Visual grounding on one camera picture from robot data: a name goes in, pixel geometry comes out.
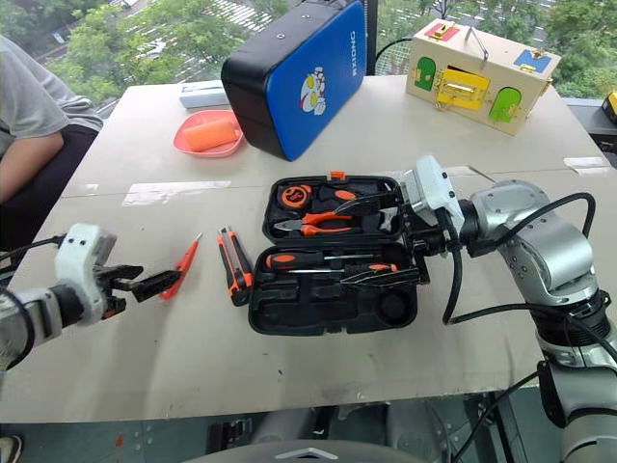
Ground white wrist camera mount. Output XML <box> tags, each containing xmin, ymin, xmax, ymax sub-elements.
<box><xmin>401</xmin><ymin>154</ymin><xmax>467</xmax><ymax>229</ymax></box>
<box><xmin>54</xmin><ymin>223</ymin><xmax>119</xmax><ymax>325</ymax></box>

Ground blue black padded case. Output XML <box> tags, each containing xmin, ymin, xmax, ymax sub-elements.
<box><xmin>220</xmin><ymin>0</ymin><xmax>368</xmax><ymax>163</ymax></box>

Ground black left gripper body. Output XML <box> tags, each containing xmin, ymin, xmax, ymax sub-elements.
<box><xmin>94</xmin><ymin>264</ymin><xmax>129</xmax><ymax>321</ymax></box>

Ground orange sponge block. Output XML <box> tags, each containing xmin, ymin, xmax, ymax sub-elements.
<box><xmin>183</xmin><ymin>116</ymin><xmax>238</xmax><ymax>153</ymax></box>

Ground long white tape patch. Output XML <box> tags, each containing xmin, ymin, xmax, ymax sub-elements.
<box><xmin>121</xmin><ymin>179</ymin><xmax>233</xmax><ymax>208</ymax></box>

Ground orange handled pliers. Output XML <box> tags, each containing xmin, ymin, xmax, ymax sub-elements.
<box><xmin>271</xmin><ymin>210</ymin><xmax>357</xmax><ymax>238</ymax></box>

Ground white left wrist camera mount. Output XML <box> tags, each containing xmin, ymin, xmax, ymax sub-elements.
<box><xmin>54</xmin><ymin>223</ymin><xmax>119</xmax><ymax>325</ymax></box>

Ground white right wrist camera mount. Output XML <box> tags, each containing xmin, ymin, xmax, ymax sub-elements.
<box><xmin>401</xmin><ymin>154</ymin><xmax>467</xmax><ymax>229</ymax></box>

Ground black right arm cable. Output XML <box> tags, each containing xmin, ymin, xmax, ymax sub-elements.
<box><xmin>442</xmin><ymin>192</ymin><xmax>617</xmax><ymax>368</ymax></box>

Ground black plastic tool case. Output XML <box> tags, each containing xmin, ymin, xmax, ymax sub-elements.
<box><xmin>247</xmin><ymin>171</ymin><xmax>431</xmax><ymax>338</ymax></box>

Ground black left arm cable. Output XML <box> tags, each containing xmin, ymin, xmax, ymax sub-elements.
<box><xmin>0</xmin><ymin>232</ymin><xmax>67</xmax><ymax>272</ymax></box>

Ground orange black tape measure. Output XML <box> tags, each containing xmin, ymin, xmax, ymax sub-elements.
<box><xmin>279</xmin><ymin>184</ymin><xmax>315</xmax><ymax>209</ymax></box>

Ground black upright pole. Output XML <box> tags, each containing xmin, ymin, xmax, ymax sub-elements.
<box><xmin>362</xmin><ymin>0</ymin><xmax>380</xmax><ymax>77</ymax></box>

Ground slim orange black screwdriver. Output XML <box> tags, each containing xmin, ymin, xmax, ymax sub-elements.
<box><xmin>287</xmin><ymin>261</ymin><xmax>400</xmax><ymax>277</ymax></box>

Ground wooden latch puzzle box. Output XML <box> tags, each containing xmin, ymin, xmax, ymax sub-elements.
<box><xmin>404</xmin><ymin>18</ymin><xmax>563</xmax><ymax>138</ymax></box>

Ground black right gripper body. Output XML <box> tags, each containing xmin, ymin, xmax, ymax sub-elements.
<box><xmin>401</xmin><ymin>200</ymin><xmax>457</xmax><ymax>286</ymax></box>

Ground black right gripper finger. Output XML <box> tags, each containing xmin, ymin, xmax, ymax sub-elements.
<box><xmin>338</xmin><ymin>266</ymin><xmax>422</xmax><ymax>290</ymax></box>
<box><xmin>336</xmin><ymin>191</ymin><xmax>406</xmax><ymax>219</ymax></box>

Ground pink plate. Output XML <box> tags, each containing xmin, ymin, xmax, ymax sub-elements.
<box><xmin>172</xmin><ymin>109</ymin><xmax>246</xmax><ymax>159</ymax></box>

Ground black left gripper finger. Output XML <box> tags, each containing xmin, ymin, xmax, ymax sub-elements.
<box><xmin>129</xmin><ymin>270</ymin><xmax>183</xmax><ymax>304</ymax></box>
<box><xmin>110</xmin><ymin>263</ymin><xmax>146</xmax><ymax>291</ymax></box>

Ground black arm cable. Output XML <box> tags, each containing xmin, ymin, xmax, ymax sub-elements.
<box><xmin>0</xmin><ymin>232</ymin><xmax>67</xmax><ymax>272</ymax></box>
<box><xmin>442</xmin><ymin>192</ymin><xmax>617</xmax><ymax>368</ymax></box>

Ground thick orange black screwdriver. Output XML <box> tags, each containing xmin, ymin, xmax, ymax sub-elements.
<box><xmin>264</xmin><ymin>251</ymin><xmax>376</xmax><ymax>272</ymax></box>

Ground white flat box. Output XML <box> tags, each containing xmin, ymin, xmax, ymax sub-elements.
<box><xmin>178</xmin><ymin>78</ymin><xmax>230</xmax><ymax>110</ymax></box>

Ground black orange utility knife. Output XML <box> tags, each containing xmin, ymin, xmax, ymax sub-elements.
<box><xmin>216</xmin><ymin>226</ymin><xmax>255</xmax><ymax>309</ymax></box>

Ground yellow black device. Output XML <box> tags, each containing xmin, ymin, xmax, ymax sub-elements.
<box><xmin>601</xmin><ymin>88</ymin><xmax>617</xmax><ymax>127</ymax></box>

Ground black orange grip tool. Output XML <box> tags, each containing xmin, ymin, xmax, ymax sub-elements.
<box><xmin>318</xmin><ymin>185</ymin><xmax>361</xmax><ymax>204</ymax></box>

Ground shoe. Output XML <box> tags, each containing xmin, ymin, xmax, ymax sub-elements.
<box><xmin>0</xmin><ymin>433</ymin><xmax>23</xmax><ymax>463</ymax></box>

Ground person in grey shirt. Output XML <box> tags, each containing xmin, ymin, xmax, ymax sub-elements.
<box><xmin>0</xmin><ymin>33</ymin><xmax>105</xmax><ymax>253</ymax></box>

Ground short white tape patch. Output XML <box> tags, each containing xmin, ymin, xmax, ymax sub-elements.
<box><xmin>562</xmin><ymin>155</ymin><xmax>614</xmax><ymax>177</ymax></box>

